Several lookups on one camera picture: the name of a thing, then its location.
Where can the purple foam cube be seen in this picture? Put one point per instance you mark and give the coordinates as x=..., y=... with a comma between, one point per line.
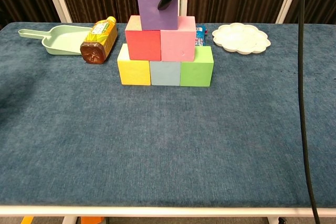
x=155, y=9

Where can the pink foam cube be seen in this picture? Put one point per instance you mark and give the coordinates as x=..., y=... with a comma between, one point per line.
x=177, y=45

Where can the red foam cube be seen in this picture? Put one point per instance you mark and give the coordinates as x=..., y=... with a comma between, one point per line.
x=143, y=44

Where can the light blue foam cube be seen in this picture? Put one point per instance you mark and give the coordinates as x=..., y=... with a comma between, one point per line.
x=165, y=73

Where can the green foam cube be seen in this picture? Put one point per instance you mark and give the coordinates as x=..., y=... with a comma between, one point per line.
x=195, y=73

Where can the yellow foam cube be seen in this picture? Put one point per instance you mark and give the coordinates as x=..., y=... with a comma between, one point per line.
x=134, y=73

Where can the blue snack bag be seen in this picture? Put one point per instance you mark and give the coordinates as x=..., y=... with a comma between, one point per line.
x=200, y=36

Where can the amber tea bottle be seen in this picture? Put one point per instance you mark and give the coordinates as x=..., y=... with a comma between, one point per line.
x=101, y=37

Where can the white flower paint palette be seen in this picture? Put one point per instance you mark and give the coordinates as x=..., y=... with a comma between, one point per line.
x=240, y=37

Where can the mint green dustpan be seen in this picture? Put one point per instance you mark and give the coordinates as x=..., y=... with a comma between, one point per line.
x=63, y=40

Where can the blue felt table cover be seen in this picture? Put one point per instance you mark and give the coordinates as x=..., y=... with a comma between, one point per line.
x=131, y=142

